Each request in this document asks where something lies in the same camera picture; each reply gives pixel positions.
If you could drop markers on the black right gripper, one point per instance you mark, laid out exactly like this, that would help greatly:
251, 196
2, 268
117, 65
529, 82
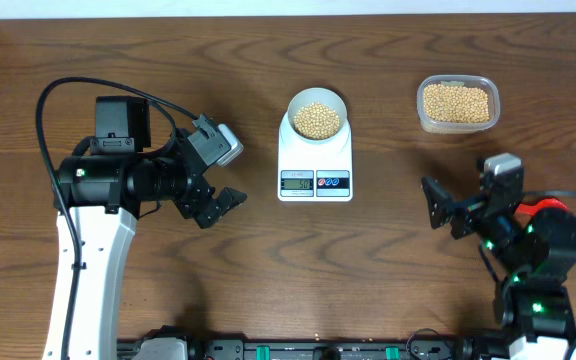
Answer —
442, 210

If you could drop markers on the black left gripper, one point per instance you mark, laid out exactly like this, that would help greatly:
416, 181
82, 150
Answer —
190, 198

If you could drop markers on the red measuring scoop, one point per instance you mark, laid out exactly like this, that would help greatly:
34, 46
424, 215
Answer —
545, 203

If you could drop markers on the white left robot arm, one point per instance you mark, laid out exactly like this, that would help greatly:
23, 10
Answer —
102, 186

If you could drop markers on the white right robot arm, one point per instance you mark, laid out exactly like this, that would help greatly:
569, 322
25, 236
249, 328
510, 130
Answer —
531, 303

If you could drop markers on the white digital kitchen scale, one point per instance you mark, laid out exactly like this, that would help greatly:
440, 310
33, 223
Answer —
315, 170

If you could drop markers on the soybeans in bowl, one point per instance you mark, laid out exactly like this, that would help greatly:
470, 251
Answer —
317, 121

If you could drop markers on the light grey bowl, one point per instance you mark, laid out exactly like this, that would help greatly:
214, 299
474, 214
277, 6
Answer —
326, 97

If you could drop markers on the pile of soybeans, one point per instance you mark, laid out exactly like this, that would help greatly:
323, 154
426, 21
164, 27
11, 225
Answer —
455, 104

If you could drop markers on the clear plastic container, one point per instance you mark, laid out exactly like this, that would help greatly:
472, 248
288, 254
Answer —
471, 81

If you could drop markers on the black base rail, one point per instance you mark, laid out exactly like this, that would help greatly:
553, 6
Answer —
170, 342

